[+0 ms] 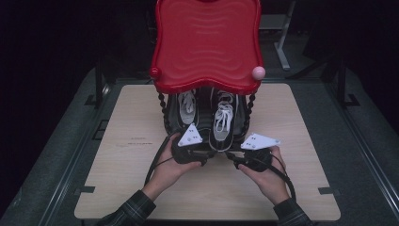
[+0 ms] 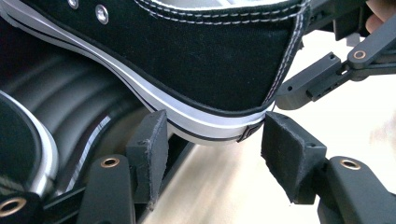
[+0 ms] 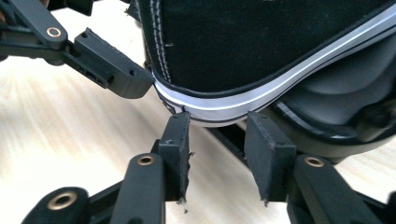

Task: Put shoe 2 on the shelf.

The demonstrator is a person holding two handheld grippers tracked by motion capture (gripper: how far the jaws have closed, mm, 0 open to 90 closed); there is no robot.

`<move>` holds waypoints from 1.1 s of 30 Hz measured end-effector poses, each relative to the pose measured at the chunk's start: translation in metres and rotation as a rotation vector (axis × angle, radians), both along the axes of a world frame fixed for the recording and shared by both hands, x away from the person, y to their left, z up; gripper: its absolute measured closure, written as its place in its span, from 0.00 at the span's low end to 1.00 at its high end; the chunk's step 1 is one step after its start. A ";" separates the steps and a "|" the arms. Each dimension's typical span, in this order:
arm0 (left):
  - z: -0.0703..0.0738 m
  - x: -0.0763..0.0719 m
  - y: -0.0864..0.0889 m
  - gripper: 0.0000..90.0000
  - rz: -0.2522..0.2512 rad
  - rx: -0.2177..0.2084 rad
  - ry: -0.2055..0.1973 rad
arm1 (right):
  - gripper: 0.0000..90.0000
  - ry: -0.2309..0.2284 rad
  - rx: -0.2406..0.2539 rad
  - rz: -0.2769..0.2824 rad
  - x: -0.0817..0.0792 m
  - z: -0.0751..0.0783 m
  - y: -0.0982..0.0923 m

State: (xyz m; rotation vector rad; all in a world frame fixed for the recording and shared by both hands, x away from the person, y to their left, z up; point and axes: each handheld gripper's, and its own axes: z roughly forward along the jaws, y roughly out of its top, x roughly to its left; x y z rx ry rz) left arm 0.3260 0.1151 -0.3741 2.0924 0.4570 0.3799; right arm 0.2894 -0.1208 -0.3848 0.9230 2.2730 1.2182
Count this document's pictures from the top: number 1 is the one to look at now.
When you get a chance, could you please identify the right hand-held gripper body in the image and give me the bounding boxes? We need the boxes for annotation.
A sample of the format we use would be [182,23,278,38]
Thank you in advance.
[240,133,281,172]

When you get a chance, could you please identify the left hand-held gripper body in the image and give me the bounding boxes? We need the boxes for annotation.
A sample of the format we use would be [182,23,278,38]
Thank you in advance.
[171,122,209,167]

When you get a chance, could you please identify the black shoe white laces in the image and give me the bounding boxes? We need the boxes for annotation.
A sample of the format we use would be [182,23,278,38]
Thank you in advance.
[168,89,205,139]
[208,89,241,153]

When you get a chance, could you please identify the red and black shoe rack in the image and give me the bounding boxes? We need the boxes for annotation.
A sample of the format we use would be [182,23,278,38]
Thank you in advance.
[149,0,266,145]

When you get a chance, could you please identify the person's left hand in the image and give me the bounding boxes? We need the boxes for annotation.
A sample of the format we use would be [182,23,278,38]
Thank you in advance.
[142,133,202,202]

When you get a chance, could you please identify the person's right hand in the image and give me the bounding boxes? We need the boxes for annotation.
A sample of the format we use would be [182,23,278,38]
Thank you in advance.
[237,145,291,206]

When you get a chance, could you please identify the black table clamp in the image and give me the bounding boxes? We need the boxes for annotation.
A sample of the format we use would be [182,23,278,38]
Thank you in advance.
[92,119,109,140]
[318,186,342,196]
[73,186,96,196]

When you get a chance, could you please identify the black metal stand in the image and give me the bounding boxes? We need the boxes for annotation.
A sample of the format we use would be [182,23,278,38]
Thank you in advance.
[335,56,361,109]

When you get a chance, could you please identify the grey metal stand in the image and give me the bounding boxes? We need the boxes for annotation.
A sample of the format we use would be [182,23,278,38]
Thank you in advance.
[260,0,297,72]

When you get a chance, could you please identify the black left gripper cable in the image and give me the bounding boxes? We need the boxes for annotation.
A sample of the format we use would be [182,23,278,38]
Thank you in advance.
[144,131,182,186]

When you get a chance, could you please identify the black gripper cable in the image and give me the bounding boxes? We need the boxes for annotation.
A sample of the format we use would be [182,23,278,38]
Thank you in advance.
[144,131,182,186]
[247,155,297,202]

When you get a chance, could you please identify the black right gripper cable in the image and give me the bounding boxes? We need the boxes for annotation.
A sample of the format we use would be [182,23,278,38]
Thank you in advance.
[247,155,297,202]

